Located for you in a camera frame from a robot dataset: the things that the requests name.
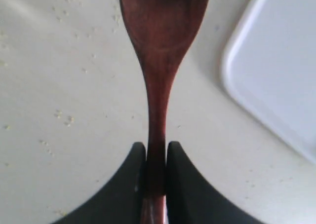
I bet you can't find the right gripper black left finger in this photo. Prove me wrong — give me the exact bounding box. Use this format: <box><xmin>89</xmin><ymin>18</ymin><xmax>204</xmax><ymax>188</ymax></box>
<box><xmin>55</xmin><ymin>142</ymin><xmax>146</xmax><ymax>224</ymax></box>

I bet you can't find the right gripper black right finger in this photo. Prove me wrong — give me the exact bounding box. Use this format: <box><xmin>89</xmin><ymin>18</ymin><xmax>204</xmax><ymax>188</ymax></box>
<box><xmin>166</xmin><ymin>141</ymin><xmax>260</xmax><ymax>224</ymax></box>

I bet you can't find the dark red wooden spoon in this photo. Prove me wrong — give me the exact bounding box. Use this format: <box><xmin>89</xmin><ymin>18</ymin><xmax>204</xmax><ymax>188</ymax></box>
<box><xmin>119</xmin><ymin>0</ymin><xmax>209</xmax><ymax>224</ymax></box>

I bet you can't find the white plastic tray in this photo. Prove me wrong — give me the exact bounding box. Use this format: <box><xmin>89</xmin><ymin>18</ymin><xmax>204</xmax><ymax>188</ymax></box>
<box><xmin>221</xmin><ymin>0</ymin><xmax>316</xmax><ymax>162</ymax></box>

